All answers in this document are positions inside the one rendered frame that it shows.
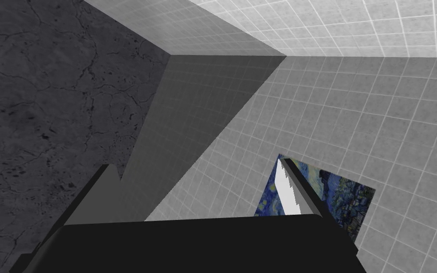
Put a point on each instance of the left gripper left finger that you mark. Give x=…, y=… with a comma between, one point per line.
x=97, y=201

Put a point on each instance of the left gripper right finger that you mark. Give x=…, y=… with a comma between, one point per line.
x=294, y=193

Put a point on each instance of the blue starry night painting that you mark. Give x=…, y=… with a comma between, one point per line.
x=343, y=201

